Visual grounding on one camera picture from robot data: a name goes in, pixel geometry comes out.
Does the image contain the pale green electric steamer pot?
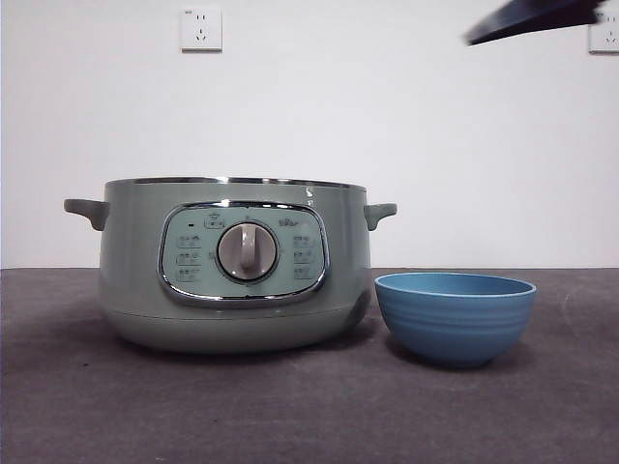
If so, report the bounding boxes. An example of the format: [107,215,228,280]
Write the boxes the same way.
[62,177,398,357]

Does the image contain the blue ribbed bowl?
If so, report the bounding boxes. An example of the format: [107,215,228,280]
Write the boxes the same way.
[373,272,538,371]

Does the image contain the white wall socket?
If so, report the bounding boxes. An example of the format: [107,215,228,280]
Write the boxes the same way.
[588,11,619,55]
[180,8,224,53]

